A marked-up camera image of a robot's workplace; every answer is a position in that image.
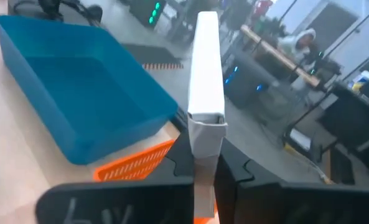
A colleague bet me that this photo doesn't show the blue plastic bin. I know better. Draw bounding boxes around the blue plastic bin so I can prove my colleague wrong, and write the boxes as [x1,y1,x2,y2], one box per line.
[0,14,179,166]

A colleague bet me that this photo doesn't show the black orange striped floor mat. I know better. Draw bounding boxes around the black orange striped floor mat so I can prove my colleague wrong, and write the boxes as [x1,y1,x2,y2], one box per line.
[121,43,184,70]

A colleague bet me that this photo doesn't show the person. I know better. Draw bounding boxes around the person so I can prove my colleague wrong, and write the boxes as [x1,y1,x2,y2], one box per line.
[277,27,321,65]

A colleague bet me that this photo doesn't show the black desk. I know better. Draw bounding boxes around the black desk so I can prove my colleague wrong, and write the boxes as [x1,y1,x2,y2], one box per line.
[316,79,369,156]

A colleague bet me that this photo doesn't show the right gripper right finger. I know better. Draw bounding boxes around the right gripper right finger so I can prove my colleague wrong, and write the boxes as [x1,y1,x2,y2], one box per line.
[215,138,369,224]

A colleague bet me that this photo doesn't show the black computer with green lights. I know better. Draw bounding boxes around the black computer with green lights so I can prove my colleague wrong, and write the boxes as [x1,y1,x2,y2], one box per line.
[129,0,167,28]

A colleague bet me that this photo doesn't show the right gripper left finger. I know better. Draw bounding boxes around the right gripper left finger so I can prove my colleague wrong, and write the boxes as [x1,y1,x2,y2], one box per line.
[35,130,195,224]

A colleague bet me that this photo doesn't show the black computer with blue lights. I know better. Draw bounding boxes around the black computer with blue lights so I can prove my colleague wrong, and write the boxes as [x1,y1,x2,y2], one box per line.
[223,51,278,110]

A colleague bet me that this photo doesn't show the orange slotted basket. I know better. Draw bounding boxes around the orange slotted basket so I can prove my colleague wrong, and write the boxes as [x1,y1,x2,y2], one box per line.
[93,139,218,224]

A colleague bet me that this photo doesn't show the wooden desk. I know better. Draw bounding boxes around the wooden desk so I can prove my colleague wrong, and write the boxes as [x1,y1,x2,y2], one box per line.
[240,24,321,88]

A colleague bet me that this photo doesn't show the white Acer card reader box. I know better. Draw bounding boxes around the white Acer card reader box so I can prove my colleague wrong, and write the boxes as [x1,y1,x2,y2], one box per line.
[187,11,228,218]

